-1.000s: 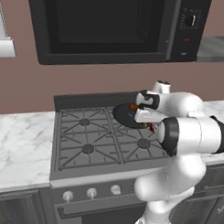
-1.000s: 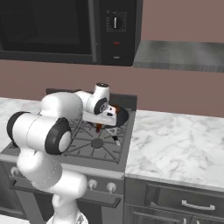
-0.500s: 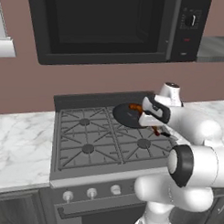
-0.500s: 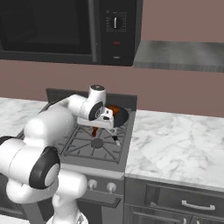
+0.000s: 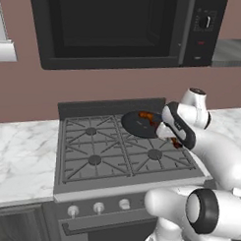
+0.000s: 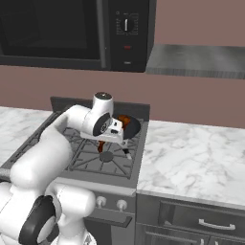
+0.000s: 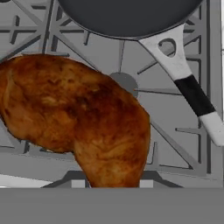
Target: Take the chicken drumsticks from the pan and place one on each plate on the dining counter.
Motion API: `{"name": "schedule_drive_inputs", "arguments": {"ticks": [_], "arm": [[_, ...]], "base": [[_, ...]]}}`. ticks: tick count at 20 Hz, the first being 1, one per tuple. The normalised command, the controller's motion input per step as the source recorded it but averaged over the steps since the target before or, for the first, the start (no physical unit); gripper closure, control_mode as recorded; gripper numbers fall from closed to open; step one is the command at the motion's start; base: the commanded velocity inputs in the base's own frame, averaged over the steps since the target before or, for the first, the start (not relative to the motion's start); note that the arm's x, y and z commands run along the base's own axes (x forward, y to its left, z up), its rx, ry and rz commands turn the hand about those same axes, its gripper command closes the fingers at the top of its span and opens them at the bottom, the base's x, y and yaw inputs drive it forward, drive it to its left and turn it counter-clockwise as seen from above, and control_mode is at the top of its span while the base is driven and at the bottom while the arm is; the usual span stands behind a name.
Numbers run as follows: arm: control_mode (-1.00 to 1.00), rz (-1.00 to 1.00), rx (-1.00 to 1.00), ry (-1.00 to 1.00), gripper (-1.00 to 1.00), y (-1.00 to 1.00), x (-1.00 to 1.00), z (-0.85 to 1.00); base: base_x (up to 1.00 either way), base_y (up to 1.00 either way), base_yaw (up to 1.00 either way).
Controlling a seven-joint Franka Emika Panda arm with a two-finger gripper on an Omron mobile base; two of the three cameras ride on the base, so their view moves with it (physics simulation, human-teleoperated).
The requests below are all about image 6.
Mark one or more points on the dark grey cupboard door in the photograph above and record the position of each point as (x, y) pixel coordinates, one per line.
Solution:
(228, 241)
(169, 236)

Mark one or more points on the brown chicken drumstick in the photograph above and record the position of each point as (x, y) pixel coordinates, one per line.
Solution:
(125, 121)
(101, 146)

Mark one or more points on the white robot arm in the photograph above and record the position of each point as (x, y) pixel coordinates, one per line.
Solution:
(41, 159)

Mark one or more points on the black frying pan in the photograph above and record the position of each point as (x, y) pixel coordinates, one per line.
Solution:
(134, 127)

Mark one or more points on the black gas hob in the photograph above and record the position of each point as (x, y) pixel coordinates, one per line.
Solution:
(95, 159)

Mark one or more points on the white oven knob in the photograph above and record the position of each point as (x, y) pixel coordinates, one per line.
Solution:
(101, 201)
(121, 204)

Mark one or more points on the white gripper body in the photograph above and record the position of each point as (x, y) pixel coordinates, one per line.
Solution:
(106, 137)

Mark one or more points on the grey metal range hood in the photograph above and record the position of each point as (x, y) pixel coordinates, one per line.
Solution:
(197, 60)

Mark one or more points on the black microwave oven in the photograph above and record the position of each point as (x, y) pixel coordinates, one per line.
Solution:
(48, 28)

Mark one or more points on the dark grey drawer front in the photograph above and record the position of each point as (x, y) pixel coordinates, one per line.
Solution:
(182, 217)

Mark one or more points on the grey oven front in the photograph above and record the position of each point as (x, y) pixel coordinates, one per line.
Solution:
(111, 213)

